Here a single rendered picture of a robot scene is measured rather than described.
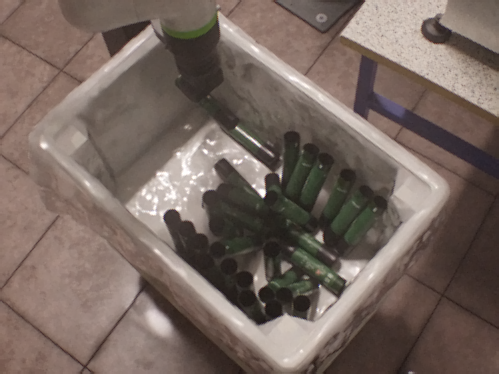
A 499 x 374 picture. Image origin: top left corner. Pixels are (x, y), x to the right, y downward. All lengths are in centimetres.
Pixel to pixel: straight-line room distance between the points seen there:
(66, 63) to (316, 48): 79
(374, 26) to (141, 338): 99
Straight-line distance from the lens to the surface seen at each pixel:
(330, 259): 124
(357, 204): 119
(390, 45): 115
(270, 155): 133
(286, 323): 101
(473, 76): 115
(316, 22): 212
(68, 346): 178
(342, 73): 203
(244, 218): 126
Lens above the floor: 165
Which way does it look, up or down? 64 degrees down
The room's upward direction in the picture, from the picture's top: 7 degrees counter-clockwise
